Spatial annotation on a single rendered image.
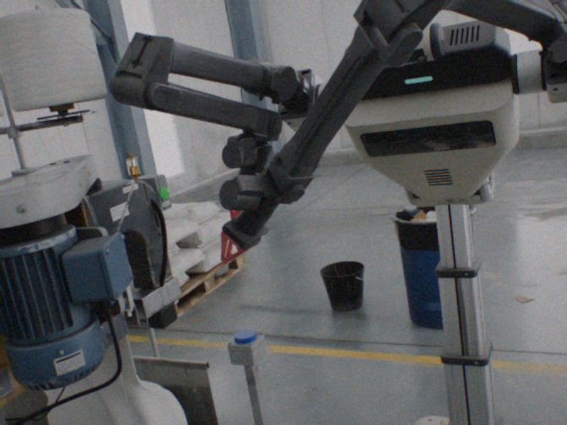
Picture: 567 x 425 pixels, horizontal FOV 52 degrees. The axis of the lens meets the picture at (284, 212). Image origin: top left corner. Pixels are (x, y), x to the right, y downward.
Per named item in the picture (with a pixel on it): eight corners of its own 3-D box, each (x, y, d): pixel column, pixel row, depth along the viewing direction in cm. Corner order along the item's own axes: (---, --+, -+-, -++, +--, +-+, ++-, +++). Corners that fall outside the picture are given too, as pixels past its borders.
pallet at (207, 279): (247, 266, 507) (243, 250, 504) (168, 325, 401) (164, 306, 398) (170, 266, 542) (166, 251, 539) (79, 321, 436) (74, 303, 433)
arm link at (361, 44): (433, 32, 83) (398, -17, 88) (404, 29, 80) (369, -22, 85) (304, 205, 114) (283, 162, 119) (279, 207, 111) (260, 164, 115)
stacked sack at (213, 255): (249, 250, 506) (245, 234, 503) (207, 278, 449) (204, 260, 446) (208, 251, 526) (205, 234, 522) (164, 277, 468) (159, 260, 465)
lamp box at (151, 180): (172, 207, 149) (165, 173, 147) (161, 212, 145) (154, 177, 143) (149, 208, 152) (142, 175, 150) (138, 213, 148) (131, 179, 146)
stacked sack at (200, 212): (225, 214, 494) (222, 197, 491) (197, 228, 457) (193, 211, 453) (163, 217, 525) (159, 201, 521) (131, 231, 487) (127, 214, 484)
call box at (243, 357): (268, 352, 163) (264, 333, 161) (255, 367, 156) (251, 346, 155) (244, 351, 166) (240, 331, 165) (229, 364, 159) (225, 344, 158)
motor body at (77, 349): (126, 355, 103) (94, 221, 98) (62, 402, 90) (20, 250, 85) (65, 349, 110) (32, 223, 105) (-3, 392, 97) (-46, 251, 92)
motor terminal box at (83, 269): (138, 292, 102) (124, 229, 99) (122, 315, 92) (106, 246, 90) (93, 300, 102) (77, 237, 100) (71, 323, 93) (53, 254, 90)
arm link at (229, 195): (309, 190, 111) (292, 155, 115) (265, 185, 103) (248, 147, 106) (272, 225, 118) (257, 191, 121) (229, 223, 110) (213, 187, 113)
